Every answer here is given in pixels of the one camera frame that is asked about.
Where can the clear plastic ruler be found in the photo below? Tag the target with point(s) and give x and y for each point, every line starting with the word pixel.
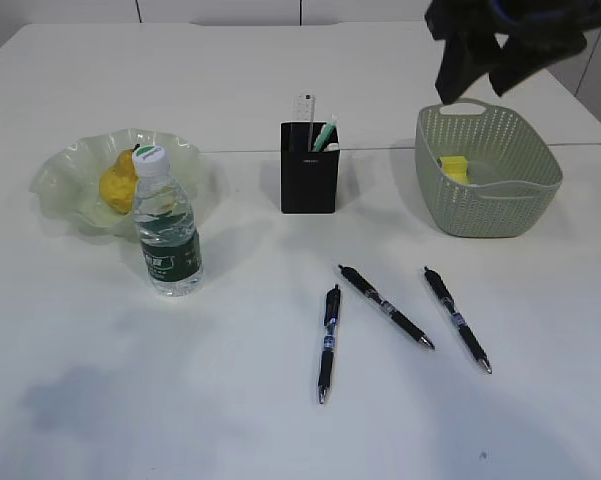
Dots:
pixel 303 114

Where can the black pen on ruler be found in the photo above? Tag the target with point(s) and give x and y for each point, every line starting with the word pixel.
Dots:
pixel 331 319

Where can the black square pen holder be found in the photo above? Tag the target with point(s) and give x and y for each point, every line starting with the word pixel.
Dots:
pixel 308 179

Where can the teal utility knife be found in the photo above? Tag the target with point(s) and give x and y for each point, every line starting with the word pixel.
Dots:
pixel 324 134

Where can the translucent green wavy plate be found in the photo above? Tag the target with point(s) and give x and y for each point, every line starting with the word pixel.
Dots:
pixel 67 184

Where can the black pen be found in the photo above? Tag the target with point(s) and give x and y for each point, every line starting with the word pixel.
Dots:
pixel 331 319
pixel 446 300
pixel 389 310

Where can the yellow pear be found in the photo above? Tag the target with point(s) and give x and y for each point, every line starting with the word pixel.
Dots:
pixel 117 184

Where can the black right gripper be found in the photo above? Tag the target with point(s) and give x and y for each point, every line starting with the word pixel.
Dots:
pixel 536 31

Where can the green woven plastic basket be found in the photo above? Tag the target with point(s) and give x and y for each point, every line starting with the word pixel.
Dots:
pixel 514 173

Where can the clear water bottle green label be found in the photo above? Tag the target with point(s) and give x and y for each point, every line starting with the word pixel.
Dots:
pixel 165 224

